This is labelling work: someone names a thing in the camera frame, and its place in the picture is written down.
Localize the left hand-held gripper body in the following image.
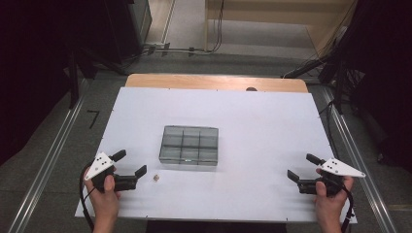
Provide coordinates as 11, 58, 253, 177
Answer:
84, 151, 139, 194

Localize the black metal stand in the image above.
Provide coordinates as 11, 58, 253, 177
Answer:
66, 48, 129, 110

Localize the dark cabinet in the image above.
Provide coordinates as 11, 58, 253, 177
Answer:
103, 0, 154, 64

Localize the metal floor rail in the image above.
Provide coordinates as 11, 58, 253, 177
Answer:
8, 77, 90, 233
320, 86, 397, 233

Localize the person's right hand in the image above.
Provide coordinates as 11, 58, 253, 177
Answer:
313, 168, 355, 224

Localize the floor cable bundle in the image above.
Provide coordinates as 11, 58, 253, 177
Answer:
142, 42, 224, 57

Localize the white board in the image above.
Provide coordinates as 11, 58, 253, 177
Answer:
75, 86, 359, 224

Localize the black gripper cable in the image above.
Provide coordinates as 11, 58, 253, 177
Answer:
336, 181, 356, 233
79, 163, 98, 232

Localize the light wooden shelf unit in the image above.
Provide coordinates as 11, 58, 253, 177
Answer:
203, 0, 358, 56

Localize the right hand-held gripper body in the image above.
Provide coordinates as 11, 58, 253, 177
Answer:
296, 157, 366, 198

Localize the black tripod stand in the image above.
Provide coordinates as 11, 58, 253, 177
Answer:
281, 54, 367, 115

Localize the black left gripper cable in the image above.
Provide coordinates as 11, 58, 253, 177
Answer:
79, 163, 98, 232

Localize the hanging black cable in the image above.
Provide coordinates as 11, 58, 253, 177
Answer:
207, 0, 226, 54

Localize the clear compartment storage box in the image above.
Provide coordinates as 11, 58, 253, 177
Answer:
158, 125, 220, 167

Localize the dark curtain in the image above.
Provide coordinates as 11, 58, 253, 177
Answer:
336, 0, 412, 174
0, 0, 108, 166

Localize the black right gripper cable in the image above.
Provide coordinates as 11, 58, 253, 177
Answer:
336, 181, 356, 233

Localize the person's left hand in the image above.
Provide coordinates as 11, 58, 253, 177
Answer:
83, 167, 121, 224

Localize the black floor cable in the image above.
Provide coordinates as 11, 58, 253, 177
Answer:
319, 100, 341, 159

